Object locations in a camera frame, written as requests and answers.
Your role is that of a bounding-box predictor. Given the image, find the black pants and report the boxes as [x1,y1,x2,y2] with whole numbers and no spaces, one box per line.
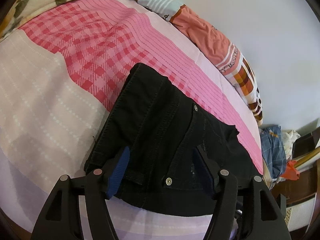
[84,63,258,217]

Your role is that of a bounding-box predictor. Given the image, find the wooden shelf furniture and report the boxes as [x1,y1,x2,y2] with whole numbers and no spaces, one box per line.
[271,124,319,239]

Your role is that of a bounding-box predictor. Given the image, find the orange plastic bag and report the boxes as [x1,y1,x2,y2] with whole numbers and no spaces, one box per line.
[280,160,300,181]

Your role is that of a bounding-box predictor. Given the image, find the blue plaid cloth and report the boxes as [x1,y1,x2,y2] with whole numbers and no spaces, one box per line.
[260,125,287,179]

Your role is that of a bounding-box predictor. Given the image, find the white patterned cloth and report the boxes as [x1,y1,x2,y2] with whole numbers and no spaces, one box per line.
[281,130,300,160]

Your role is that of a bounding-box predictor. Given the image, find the pink checkered bed sheet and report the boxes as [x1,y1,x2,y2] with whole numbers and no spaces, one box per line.
[1,0,263,231]

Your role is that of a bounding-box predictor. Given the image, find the orange plaid pillow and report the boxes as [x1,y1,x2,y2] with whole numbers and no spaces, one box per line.
[135,0,263,125]

